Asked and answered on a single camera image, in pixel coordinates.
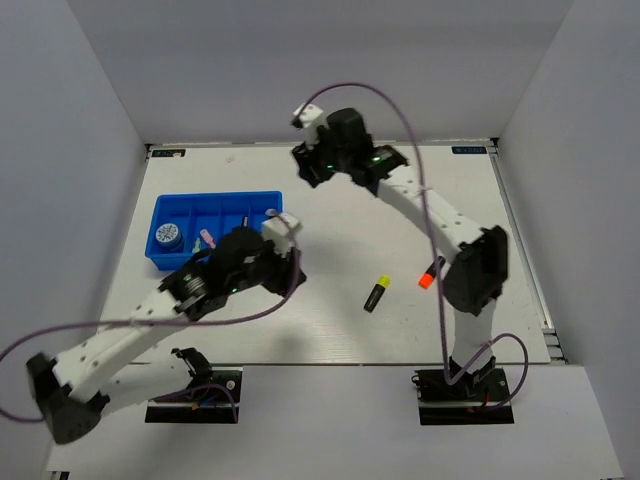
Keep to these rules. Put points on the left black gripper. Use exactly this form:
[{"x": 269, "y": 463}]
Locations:
[{"x": 283, "y": 278}]

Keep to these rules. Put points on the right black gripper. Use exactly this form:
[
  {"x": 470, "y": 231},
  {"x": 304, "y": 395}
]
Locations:
[{"x": 306, "y": 158}]

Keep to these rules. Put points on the pink correction tape pen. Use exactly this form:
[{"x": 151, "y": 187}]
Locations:
[{"x": 207, "y": 238}]

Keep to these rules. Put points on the blue patterned tape roll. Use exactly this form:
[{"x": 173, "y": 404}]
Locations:
[{"x": 168, "y": 236}]

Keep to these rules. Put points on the yellow cap black highlighter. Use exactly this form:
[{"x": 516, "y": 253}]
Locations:
[{"x": 376, "y": 293}]

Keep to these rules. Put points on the orange cap black highlighter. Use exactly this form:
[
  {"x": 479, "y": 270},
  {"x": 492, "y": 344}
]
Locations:
[{"x": 429, "y": 275}]

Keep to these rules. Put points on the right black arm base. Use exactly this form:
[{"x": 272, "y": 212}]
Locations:
[{"x": 442, "y": 405}]

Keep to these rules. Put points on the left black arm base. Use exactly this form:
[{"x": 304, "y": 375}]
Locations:
[{"x": 212, "y": 396}]

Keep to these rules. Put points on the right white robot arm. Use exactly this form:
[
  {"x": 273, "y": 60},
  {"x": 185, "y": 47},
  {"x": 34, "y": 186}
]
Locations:
[{"x": 477, "y": 257}]

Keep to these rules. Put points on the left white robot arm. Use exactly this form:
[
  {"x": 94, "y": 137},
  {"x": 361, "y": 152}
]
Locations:
[{"x": 76, "y": 388}]

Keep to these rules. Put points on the blue compartment tray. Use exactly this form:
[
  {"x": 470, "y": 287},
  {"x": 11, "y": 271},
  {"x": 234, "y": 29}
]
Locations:
[{"x": 219, "y": 213}]

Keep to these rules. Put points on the right black corner label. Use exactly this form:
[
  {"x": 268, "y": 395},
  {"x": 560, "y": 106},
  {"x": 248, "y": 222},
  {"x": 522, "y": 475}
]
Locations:
[{"x": 468, "y": 150}]

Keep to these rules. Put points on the black corner label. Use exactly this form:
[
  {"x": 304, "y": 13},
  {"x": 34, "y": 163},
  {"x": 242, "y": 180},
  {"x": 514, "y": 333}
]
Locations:
[
  {"x": 168, "y": 153},
  {"x": 468, "y": 150}
]

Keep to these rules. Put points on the left black corner label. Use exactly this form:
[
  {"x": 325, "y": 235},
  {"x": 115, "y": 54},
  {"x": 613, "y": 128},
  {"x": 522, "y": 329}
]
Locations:
[{"x": 168, "y": 153}]

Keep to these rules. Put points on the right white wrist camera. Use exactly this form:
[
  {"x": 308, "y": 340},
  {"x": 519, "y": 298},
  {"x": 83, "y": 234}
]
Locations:
[{"x": 309, "y": 117}]

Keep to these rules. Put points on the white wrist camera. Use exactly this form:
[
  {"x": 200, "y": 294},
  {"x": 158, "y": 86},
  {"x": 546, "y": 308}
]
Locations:
[
  {"x": 309, "y": 117},
  {"x": 281, "y": 228}
]

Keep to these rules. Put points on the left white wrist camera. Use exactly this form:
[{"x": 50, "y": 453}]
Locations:
[{"x": 281, "y": 228}]

